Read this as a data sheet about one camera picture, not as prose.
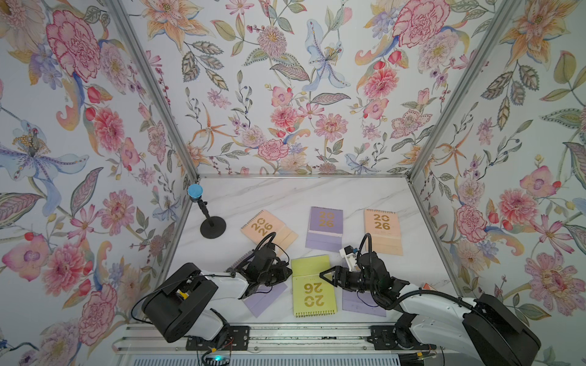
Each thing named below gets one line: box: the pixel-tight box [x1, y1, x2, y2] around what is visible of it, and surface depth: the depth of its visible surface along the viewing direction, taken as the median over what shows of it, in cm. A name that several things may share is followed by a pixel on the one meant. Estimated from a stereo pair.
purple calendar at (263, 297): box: [242, 282, 288, 318], surface depth 83 cm
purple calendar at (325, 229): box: [305, 205, 344, 253], surface depth 103 cm
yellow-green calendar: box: [291, 254, 338, 318], surface depth 83 cm
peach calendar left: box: [240, 209, 300, 257], surface depth 103 cm
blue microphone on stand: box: [187, 183, 227, 239], surface depth 102 cm
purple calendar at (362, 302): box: [341, 288, 387, 318], surface depth 80 cm
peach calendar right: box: [363, 208, 404, 257], surface depth 103 cm
